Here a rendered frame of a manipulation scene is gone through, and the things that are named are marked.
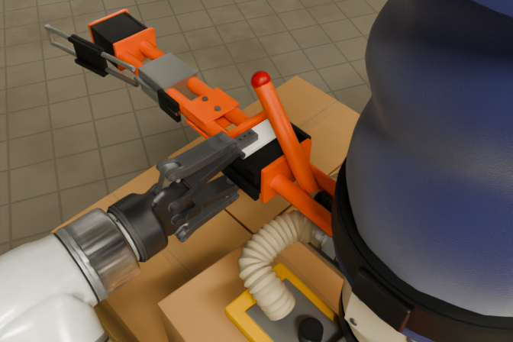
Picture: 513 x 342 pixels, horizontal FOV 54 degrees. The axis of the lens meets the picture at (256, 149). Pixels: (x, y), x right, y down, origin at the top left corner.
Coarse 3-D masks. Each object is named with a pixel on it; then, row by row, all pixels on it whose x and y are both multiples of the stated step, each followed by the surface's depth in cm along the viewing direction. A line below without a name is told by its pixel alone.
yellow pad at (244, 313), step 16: (288, 272) 66; (304, 288) 65; (240, 304) 63; (256, 304) 62; (304, 304) 62; (320, 304) 63; (240, 320) 62; (256, 320) 61; (288, 320) 61; (304, 320) 59; (320, 320) 61; (336, 320) 62; (256, 336) 60; (272, 336) 60; (288, 336) 60; (304, 336) 57; (320, 336) 57; (336, 336) 60
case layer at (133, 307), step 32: (288, 96) 178; (320, 96) 178; (320, 128) 167; (352, 128) 167; (320, 160) 157; (128, 192) 149; (64, 224) 141; (224, 224) 141; (256, 224) 141; (160, 256) 134; (192, 256) 134; (128, 288) 128; (160, 288) 128; (128, 320) 122; (160, 320) 122
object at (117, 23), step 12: (120, 12) 85; (96, 24) 82; (108, 24) 82; (120, 24) 82; (132, 24) 82; (96, 36) 82; (108, 36) 80; (120, 36) 80; (132, 36) 80; (144, 36) 81; (108, 48) 80; (120, 48) 79; (132, 48) 81; (108, 60) 83
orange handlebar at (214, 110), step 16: (144, 48) 81; (192, 80) 75; (176, 96) 72; (208, 96) 71; (224, 96) 71; (192, 112) 69; (208, 112) 69; (224, 112) 69; (240, 112) 70; (208, 128) 68; (224, 128) 68; (320, 176) 62; (288, 192) 60; (304, 192) 60; (304, 208) 59; (320, 208) 58; (320, 224) 58
